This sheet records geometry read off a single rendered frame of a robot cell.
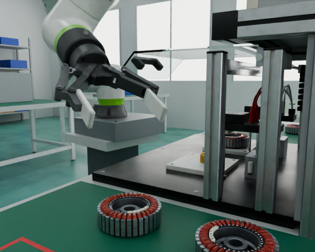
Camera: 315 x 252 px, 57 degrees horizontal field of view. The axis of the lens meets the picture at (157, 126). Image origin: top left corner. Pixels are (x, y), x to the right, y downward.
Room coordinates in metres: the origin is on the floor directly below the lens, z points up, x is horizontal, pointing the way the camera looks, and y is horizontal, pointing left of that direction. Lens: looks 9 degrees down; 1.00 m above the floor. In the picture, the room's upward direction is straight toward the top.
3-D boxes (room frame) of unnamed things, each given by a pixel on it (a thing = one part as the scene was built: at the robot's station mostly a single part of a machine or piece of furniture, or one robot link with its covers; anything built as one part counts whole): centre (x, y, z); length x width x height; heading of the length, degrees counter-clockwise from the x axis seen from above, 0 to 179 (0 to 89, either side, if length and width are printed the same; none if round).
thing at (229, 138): (0.97, -0.25, 0.80); 0.11 x 0.11 x 0.04
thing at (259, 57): (0.77, -0.34, 1.04); 0.62 x 0.02 x 0.03; 148
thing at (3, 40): (6.83, 3.48, 1.86); 0.42 x 0.42 x 0.16; 59
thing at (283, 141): (0.89, -0.38, 0.80); 0.08 x 0.05 x 0.06; 148
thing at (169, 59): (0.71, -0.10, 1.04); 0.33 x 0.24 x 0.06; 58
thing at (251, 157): (0.69, -0.25, 0.80); 0.08 x 0.05 x 0.06; 148
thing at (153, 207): (0.49, 0.05, 0.77); 0.11 x 0.11 x 0.04
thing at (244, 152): (0.97, -0.25, 0.78); 0.15 x 0.15 x 0.01; 58
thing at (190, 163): (0.76, -0.13, 0.78); 0.15 x 0.15 x 0.01; 58
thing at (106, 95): (1.40, 0.24, 0.98); 0.16 x 0.13 x 0.19; 97
